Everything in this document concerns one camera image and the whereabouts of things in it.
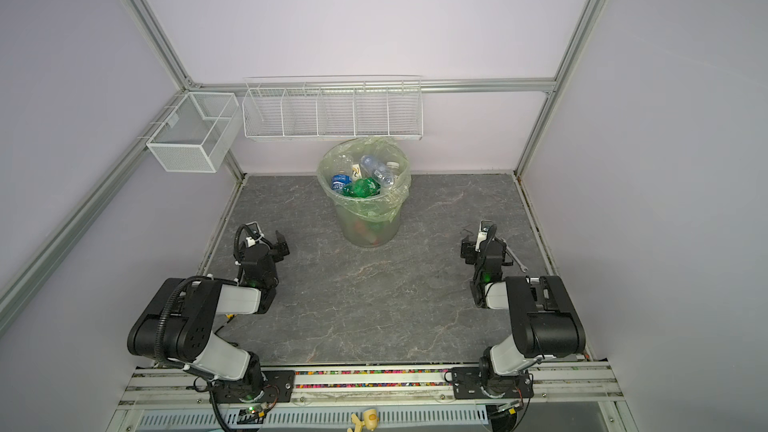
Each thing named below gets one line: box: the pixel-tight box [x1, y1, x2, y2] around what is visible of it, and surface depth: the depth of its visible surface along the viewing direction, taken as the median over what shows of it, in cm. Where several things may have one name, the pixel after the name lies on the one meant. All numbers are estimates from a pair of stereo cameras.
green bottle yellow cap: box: [342, 177, 381, 198], surface depth 87 cm
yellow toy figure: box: [347, 408, 378, 432], surface depth 69 cm
